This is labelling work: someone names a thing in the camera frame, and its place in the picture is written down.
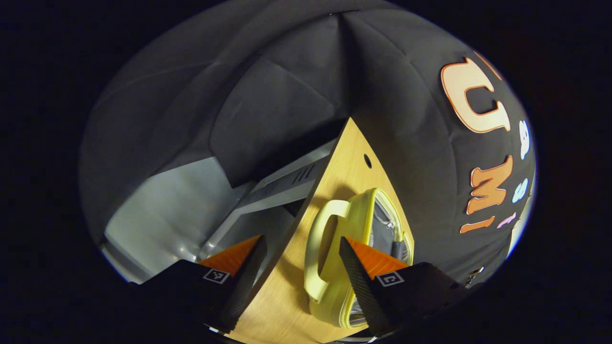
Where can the grey metal table frame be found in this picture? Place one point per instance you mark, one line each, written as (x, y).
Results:
(277, 186)

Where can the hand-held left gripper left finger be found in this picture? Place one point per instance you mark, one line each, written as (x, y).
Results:
(246, 282)

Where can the black backdrop cloth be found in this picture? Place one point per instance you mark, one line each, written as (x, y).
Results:
(287, 95)

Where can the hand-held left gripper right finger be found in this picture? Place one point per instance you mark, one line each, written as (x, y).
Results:
(361, 286)

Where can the pale yellow suitcase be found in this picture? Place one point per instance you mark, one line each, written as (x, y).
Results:
(334, 291)

